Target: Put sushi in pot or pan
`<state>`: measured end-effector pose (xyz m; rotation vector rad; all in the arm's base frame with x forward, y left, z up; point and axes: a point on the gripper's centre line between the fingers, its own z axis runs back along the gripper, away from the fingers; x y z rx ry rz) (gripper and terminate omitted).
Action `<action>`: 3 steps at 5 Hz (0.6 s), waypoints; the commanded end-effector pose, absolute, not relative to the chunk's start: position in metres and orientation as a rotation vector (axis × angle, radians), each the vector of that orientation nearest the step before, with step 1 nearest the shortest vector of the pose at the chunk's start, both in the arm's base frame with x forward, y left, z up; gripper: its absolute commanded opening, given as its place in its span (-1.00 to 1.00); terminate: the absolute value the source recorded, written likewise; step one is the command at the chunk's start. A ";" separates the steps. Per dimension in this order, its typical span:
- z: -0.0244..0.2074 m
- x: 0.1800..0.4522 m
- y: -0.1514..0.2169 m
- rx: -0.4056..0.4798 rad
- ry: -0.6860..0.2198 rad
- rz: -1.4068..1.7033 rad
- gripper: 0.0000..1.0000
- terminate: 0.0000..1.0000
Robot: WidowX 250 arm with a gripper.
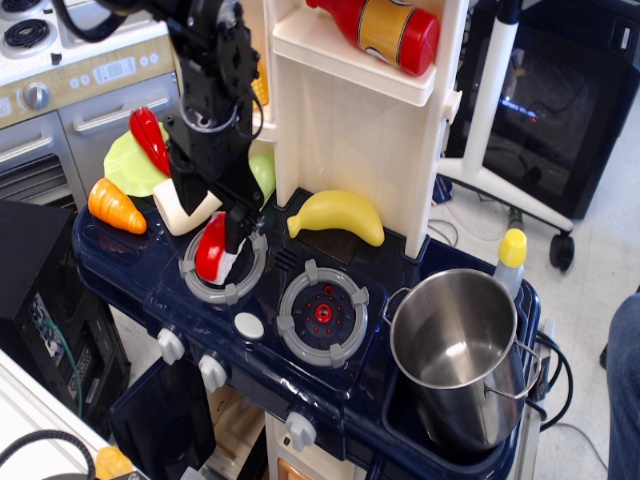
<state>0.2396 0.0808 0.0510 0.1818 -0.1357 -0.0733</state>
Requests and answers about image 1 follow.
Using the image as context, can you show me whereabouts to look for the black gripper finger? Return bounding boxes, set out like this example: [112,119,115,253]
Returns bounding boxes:
[172,173,209,215]
[225,204,260,254]

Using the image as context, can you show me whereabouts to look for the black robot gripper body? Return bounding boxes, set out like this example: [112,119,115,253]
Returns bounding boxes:
[165,54,264,209]

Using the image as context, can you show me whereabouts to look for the red white toy sushi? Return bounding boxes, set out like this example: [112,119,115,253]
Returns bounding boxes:
[195,211,239,286]

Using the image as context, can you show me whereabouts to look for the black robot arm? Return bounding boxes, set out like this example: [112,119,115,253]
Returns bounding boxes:
[54,1,264,254]

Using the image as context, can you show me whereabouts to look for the stainless steel pot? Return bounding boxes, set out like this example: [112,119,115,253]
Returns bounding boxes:
[383,269,542,453]

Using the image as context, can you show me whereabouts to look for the white toy mayonnaise bottle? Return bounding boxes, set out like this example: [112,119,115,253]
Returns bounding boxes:
[152,179,222,237]

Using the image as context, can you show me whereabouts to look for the grey left toy burner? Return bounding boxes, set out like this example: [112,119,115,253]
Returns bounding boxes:
[178,229,268,306]

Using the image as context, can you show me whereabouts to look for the grey toy burner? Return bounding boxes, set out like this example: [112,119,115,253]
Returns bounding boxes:
[276,259,370,369]
[178,229,268,306]

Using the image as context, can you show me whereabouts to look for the light green toy pear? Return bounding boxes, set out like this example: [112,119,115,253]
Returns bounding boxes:
[249,154,276,202]

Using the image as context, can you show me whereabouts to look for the yellow toy corn cob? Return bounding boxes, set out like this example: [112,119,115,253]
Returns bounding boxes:
[251,60,269,106]

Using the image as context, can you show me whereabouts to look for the red toy chili pepper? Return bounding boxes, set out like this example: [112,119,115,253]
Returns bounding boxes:
[129,107,171,177]

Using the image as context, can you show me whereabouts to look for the light green toy plate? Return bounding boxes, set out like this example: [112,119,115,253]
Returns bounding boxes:
[103,131,168,197]

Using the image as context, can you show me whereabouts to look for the orange toy carrot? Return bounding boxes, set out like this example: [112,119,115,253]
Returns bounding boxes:
[88,178,147,235]

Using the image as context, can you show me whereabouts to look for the yellow toy banana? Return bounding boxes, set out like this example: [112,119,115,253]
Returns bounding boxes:
[287,190,385,247]

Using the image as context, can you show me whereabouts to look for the grey round stove button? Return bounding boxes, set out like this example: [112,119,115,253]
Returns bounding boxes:
[233,312,265,341]

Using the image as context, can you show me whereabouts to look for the navy blue toy kitchen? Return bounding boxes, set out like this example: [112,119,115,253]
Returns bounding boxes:
[73,189,540,479]

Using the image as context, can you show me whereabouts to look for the grey right toy burner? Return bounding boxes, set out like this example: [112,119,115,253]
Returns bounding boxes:
[276,259,370,369]

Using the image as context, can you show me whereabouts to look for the cream toy kitchen shelf tower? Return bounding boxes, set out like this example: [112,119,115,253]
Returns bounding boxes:
[243,1,468,258]

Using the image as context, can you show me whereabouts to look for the grey left stove knob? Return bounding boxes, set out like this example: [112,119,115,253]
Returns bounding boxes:
[156,328,185,365]

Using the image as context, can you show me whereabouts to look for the grey stove knob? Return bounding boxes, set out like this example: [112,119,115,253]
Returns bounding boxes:
[285,411,317,452]
[156,328,185,365]
[198,354,228,393]

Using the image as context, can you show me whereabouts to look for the grey middle stove knob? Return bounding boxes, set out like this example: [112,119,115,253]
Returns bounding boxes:
[198,354,228,393]

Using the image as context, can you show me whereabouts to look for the black box left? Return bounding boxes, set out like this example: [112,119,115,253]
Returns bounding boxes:
[1,201,130,437]

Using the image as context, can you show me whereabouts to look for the grey right stove knob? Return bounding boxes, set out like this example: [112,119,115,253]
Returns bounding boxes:
[285,411,317,452]

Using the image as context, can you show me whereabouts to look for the red toy ketchup bottle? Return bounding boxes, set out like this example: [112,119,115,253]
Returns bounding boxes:
[306,0,440,76]

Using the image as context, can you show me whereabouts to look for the yellow capped clear bottle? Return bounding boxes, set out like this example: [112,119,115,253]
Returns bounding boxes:
[493,228,528,300]

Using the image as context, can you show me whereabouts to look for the blue jeans leg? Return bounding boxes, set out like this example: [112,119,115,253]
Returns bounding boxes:
[606,293,639,479]

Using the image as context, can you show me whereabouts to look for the green cable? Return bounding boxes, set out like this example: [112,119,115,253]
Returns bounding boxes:
[42,317,84,419]

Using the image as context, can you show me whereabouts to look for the black cable lower left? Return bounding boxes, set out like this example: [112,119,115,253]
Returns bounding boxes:
[0,428,97,480]

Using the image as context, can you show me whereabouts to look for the black cable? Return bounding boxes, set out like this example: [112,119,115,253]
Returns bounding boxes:
[524,330,575,433]
[0,428,97,480]

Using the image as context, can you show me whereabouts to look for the black cable right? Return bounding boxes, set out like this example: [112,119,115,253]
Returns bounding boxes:
[524,330,575,433]

